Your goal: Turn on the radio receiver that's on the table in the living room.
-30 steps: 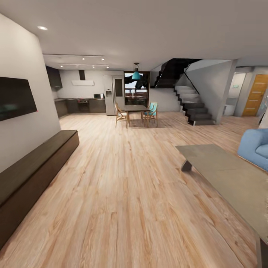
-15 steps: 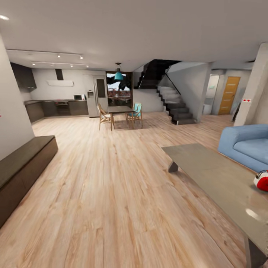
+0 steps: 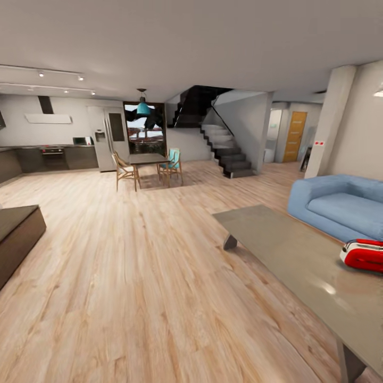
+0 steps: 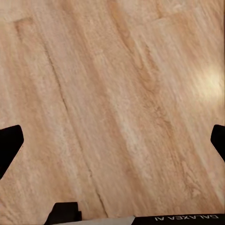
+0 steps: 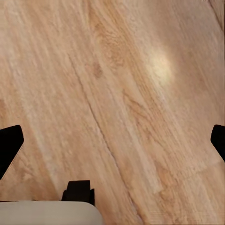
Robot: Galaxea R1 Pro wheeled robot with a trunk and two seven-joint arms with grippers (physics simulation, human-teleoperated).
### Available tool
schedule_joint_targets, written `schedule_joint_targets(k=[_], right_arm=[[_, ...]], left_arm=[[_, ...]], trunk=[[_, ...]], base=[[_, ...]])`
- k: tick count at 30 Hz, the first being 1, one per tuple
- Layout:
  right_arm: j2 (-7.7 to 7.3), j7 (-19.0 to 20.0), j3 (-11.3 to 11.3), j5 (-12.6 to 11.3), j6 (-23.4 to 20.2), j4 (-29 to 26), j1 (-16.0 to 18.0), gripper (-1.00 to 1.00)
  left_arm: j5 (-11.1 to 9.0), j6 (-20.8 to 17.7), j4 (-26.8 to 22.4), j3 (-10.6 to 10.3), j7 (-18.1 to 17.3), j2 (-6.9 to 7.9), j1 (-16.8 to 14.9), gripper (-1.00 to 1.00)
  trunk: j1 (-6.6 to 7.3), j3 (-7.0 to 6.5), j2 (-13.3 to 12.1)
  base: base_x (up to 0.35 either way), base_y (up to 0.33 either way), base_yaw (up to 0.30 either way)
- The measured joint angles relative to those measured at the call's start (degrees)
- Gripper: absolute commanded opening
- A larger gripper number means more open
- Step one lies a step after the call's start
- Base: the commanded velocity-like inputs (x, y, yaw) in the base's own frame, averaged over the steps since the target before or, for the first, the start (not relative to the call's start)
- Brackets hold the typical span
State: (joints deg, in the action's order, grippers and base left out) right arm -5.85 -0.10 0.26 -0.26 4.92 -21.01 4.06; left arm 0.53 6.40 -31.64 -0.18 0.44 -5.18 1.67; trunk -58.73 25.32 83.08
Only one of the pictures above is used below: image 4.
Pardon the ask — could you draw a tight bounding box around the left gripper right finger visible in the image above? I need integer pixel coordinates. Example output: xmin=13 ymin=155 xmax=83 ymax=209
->
xmin=211 ymin=125 xmax=225 ymax=161

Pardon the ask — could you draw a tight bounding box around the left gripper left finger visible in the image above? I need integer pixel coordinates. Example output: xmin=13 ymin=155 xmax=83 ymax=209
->
xmin=0 ymin=125 xmax=24 ymax=180

